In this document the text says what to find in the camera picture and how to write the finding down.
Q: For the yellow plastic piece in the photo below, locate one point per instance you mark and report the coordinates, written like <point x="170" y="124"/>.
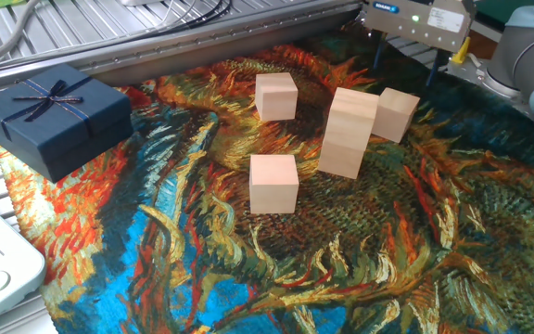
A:
<point x="461" y="55"/>

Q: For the silver Schunk gripper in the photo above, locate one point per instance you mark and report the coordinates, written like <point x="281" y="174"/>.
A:
<point x="397" y="25"/>

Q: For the aluminium slotted rail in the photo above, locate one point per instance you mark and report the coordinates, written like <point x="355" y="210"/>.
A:
<point x="179" y="48"/>

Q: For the plain wooden cube block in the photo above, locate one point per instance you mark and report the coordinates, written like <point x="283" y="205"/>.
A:
<point x="276" y="99"/>
<point x="350" y="120"/>
<point x="339" y="163"/>
<point x="394" y="116"/>
<point x="274" y="185"/>

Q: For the navy gift box with ribbon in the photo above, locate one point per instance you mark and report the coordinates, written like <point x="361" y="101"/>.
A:
<point x="63" y="134"/>

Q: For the sunflower painting print cloth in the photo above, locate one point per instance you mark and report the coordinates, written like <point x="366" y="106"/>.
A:
<point x="202" y="255"/>

